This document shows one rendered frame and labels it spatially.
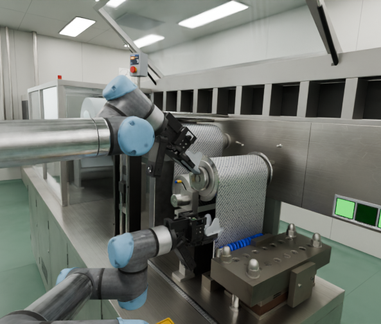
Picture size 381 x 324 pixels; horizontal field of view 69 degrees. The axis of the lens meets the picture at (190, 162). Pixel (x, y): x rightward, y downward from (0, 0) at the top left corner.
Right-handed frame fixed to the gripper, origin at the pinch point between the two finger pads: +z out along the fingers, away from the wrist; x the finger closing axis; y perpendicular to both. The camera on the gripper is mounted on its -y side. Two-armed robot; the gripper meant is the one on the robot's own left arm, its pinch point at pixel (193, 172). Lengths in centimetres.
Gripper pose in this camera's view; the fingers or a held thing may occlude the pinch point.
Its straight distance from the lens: 85.4
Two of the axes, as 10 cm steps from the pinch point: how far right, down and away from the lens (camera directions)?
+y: 5.5, -8.0, 2.5
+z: 5.9, 5.8, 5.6
